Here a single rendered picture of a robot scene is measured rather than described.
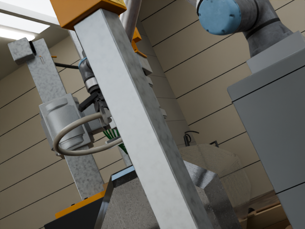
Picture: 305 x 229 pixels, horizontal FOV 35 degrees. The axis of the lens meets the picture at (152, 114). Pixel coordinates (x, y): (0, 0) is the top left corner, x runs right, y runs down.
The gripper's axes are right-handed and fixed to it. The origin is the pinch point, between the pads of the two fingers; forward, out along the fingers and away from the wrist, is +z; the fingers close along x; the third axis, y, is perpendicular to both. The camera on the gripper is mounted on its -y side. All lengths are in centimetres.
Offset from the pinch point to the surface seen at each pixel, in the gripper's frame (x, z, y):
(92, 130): 120, -51, 27
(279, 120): -69, 43, 40
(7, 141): 708, -324, 23
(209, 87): 425, -211, 327
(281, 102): -72, 38, 41
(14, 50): 103, -121, -13
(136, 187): 28.9, 25.7, 13.6
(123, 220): 41, 37, 5
